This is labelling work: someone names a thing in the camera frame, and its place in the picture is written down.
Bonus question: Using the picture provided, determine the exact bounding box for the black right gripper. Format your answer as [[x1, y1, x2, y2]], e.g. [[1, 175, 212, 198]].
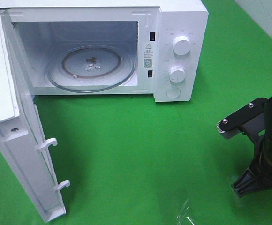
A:
[[232, 113, 272, 196]]

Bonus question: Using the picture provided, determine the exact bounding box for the round door release button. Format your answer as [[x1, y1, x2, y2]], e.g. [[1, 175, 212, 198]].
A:
[[166, 88, 181, 99]]

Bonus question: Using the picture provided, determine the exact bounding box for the white microwave knob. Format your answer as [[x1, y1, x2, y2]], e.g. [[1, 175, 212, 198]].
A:
[[169, 66, 186, 83], [172, 35, 191, 56]]

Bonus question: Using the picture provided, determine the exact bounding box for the white microwave door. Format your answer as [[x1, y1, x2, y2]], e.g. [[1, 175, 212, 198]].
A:
[[0, 9, 70, 222]]

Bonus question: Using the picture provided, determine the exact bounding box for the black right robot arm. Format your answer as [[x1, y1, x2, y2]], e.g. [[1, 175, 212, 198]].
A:
[[232, 97, 272, 197]]

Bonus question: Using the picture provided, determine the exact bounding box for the white microwave oven body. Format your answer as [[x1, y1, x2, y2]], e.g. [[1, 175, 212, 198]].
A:
[[0, 0, 208, 107]]

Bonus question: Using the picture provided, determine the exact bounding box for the glass microwave turntable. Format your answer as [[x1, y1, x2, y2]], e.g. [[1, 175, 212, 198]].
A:
[[46, 45, 136, 93]]

